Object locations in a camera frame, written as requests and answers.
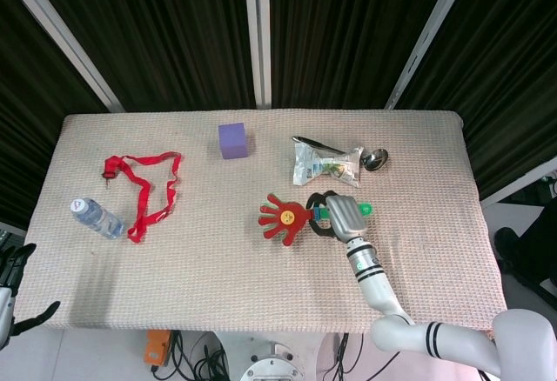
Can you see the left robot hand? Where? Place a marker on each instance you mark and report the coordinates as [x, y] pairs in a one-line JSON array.
[[17, 263]]

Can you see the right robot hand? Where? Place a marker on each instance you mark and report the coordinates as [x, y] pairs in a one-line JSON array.
[[347, 218]]

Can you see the red hand clapper toy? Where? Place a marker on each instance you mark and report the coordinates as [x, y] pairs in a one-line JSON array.
[[278, 220]]

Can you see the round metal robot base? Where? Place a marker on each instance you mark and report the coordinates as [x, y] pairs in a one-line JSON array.
[[272, 365]]

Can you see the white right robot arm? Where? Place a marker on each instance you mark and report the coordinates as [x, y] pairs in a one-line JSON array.
[[383, 289]]

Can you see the orange device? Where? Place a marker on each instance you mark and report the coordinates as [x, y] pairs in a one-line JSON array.
[[157, 346]]

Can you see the silver foil snack packet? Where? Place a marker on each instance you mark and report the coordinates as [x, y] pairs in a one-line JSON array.
[[324, 168]]

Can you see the metal spoon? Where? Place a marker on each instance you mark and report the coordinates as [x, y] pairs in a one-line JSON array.
[[377, 158]]

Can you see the clear plastic water bottle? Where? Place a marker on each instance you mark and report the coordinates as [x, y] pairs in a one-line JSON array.
[[98, 220]]

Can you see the beige waffle-weave tablecloth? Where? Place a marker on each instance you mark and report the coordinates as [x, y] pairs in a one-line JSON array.
[[243, 276]]

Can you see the purple foam block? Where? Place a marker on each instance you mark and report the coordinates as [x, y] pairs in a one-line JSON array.
[[233, 142]]

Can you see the dark pleated curtain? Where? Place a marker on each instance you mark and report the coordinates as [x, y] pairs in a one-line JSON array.
[[174, 28]]

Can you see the white frame post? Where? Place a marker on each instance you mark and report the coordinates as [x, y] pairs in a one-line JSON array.
[[257, 33], [431, 37], [69, 46]]

